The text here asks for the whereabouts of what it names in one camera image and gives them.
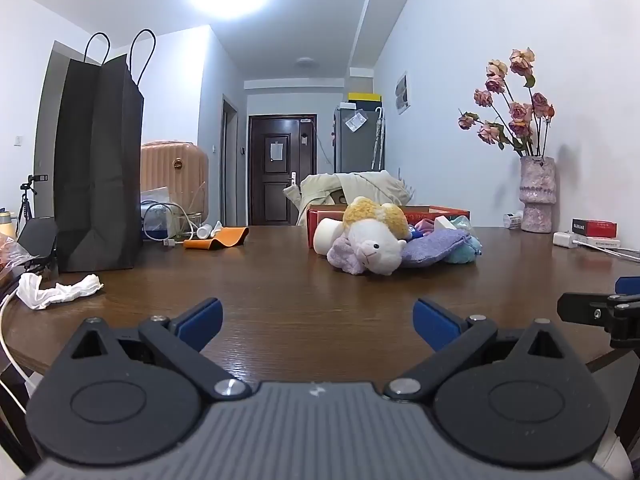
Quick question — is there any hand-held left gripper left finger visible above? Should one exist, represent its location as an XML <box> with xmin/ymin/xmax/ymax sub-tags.
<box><xmin>52</xmin><ymin>297</ymin><xmax>252</xmax><ymax>403</ymax></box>

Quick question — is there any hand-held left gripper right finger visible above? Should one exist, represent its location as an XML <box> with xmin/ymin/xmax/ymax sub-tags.
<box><xmin>383</xmin><ymin>297</ymin><xmax>586</xmax><ymax>404</ymax></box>

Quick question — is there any purple towel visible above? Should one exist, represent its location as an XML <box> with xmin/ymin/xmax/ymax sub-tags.
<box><xmin>399</xmin><ymin>229</ymin><xmax>474</xmax><ymax>268</ymax></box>

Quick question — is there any light blue fluffy plush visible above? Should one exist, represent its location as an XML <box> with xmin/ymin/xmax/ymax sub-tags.
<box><xmin>444</xmin><ymin>236</ymin><xmax>484</xmax><ymax>265</ymax></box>

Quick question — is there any white and yellow plush toy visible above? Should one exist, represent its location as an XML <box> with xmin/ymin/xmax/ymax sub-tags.
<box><xmin>342</xmin><ymin>196</ymin><xmax>410</xmax><ymax>277</ymax></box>

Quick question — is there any red and orange cardboard box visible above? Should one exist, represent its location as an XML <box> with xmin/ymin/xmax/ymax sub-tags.
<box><xmin>306</xmin><ymin>204</ymin><xmax>471</xmax><ymax>250</ymax></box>

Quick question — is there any lilac fluffy cloth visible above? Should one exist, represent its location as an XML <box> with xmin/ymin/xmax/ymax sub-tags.
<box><xmin>327</xmin><ymin>236</ymin><xmax>367</xmax><ymax>275</ymax></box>

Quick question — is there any white foam cylinder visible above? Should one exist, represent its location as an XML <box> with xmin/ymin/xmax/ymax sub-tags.
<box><xmin>313</xmin><ymin>217</ymin><xmax>347</xmax><ymax>256</ymax></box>

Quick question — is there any flat white box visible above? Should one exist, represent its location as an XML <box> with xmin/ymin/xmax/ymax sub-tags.
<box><xmin>580</xmin><ymin>236</ymin><xmax>622</xmax><ymax>251</ymax></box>

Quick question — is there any red and black box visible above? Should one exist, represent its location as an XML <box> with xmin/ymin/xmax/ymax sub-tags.
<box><xmin>572</xmin><ymin>218</ymin><xmax>618</xmax><ymax>240</ymax></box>

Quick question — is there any pink speckled vase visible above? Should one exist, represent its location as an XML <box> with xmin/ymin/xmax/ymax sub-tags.
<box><xmin>519</xmin><ymin>155</ymin><xmax>556</xmax><ymax>234</ymax></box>

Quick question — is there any crumpled white tissue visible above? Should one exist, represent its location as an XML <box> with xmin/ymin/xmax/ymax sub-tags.
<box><xmin>17</xmin><ymin>272</ymin><xmax>105</xmax><ymax>311</ymax></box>

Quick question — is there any dark brown entrance door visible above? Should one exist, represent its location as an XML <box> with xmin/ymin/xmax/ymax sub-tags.
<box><xmin>248</xmin><ymin>114</ymin><xmax>318</xmax><ymax>226</ymax></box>

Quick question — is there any pink hard-shell suitcase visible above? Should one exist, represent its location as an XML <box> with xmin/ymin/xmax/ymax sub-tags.
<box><xmin>140</xmin><ymin>141</ymin><xmax>210</xmax><ymax>227</ymax></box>

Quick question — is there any interior side door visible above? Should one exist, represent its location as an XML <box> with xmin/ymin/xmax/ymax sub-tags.
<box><xmin>221</xmin><ymin>95</ymin><xmax>239</xmax><ymax>227</ymax></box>

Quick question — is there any beige coat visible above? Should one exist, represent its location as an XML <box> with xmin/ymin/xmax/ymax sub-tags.
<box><xmin>283</xmin><ymin>170</ymin><xmax>417</xmax><ymax>227</ymax></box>

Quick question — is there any black flat device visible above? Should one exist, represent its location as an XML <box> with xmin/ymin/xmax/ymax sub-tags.
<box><xmin>16</xmin><ymin>217</ymin><xmax>59</xmax><ymax>272</ymax></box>

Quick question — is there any grey refrigerator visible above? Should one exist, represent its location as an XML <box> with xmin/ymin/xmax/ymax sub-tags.
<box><xmin>333</xmin><ymin>102</ymin><xmax>386</xmax><ymax>174</ymax></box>

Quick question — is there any black paper shopping bag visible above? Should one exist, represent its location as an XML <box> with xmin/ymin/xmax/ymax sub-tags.
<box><xmin>52</xmin><ymin>29</ymin><xmax>157</xmax><ymax>274</ymax></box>

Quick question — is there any white folded umbrella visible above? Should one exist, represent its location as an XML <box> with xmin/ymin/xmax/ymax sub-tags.
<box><xmin>372</xmin><ymin>107</ymin><xmax>387</xmax><ymax>171</ymax></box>

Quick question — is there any dried pink rose bouquet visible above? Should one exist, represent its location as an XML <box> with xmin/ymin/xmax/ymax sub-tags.
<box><xmin>457</xmin><ymin>47</ymin><xmax>556</xmax><ymax>159</ymax></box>

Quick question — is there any yellow box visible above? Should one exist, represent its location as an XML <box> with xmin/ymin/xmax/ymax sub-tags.
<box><xmin>348</xmin><ymin>92</ymin><xmax>383</xmax><ymax>110</ymax></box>

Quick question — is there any white charger cable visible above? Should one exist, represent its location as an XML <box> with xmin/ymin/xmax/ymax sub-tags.
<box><xmin>575</xmin><ymin>240</ymin><xmax>640</xmax><ymax>264</ymax></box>

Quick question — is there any orange strap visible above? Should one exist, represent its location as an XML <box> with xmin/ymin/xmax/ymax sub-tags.
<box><xmin>183</xmin><ymin>226</ymin><xmax>250</xmax><ymax>251</ymax></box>

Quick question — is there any white charging cable with plug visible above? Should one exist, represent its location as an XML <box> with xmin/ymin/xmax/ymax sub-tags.
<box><xmin>142</xmin><ymin>201</ymin><xmax>202</xmax><ymax>249</ymax></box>

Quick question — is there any thin white cable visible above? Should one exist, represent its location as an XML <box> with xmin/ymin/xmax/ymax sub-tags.
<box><xmin>0</xmin><ymin>290</ymin><xmax>42</xmax><ymax>417</ymax></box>

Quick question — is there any small tripod with camera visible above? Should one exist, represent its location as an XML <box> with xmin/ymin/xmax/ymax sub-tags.
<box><xmin>18</xmin><ymin>174</ymin><xmax>49</xmax><ymax>235</ymax></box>

